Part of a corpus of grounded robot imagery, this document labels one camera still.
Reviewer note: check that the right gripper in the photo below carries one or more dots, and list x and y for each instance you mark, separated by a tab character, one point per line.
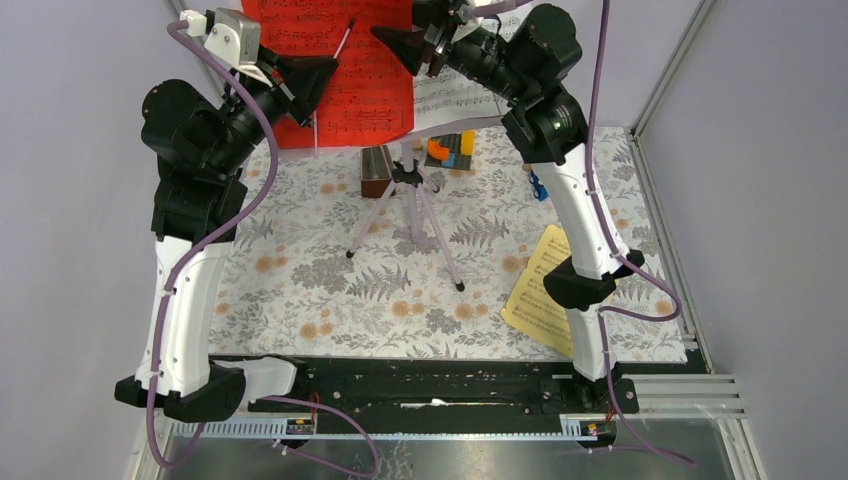
408	46

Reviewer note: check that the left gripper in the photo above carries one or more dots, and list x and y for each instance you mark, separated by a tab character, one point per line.
305	78

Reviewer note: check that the white sheet music page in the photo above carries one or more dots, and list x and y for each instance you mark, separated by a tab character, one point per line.
449	98

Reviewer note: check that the yellow sheet music page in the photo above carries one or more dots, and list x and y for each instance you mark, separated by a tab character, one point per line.
529	308

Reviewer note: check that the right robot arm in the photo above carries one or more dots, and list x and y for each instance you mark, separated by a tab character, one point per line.
547	127

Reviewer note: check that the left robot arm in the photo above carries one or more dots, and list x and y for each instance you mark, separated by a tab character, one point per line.
200	150

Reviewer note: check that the orange curved brick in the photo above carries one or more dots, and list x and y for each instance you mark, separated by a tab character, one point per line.
436	150

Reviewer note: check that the dark grey brick baseplate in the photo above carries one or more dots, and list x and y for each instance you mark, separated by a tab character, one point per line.
451	151

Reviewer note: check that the brown metronome box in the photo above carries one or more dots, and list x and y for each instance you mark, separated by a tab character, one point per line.
376	166

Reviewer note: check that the yellow toy brick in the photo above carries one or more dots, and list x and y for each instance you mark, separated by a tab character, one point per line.
467	142

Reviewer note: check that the blue toy brick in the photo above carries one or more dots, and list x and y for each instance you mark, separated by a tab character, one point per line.
450	161

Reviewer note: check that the blue toy car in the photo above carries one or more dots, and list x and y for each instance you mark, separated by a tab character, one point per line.
539	191

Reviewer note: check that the floral table mat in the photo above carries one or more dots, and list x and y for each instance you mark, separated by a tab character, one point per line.
317	269

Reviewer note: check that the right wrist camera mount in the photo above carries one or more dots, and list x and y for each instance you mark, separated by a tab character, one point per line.
472	12

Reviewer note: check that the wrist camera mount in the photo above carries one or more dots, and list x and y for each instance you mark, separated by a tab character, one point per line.
231	36
472	12

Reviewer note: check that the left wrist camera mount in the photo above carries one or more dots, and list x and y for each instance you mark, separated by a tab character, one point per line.
231	36

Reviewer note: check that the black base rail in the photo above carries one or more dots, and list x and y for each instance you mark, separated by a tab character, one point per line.
427	396

